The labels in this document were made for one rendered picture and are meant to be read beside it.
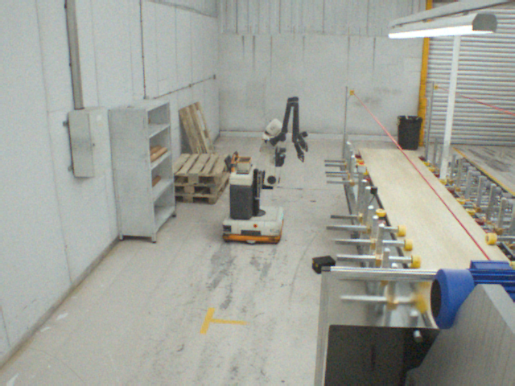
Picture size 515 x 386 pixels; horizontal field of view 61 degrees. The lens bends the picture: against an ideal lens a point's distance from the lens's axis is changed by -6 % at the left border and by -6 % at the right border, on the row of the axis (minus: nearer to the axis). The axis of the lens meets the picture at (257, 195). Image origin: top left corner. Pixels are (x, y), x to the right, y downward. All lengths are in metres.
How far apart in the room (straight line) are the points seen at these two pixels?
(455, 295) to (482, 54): 11.04
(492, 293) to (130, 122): 4.74
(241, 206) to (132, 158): 1.32
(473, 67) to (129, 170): 8.59
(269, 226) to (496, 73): 7.96
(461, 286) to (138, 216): 4.85
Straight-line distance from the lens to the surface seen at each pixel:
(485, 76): 11.83
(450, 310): 0.82
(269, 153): 5.23
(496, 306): 0.67
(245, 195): 5.19
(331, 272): 1.03
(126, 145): 5.25
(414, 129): 10.51
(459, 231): 3.72
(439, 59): 11.48
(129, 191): 5.39
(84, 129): 4.39
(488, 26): 2.40
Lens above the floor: 2.22
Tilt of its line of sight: 18 degrees down
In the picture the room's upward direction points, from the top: straight up
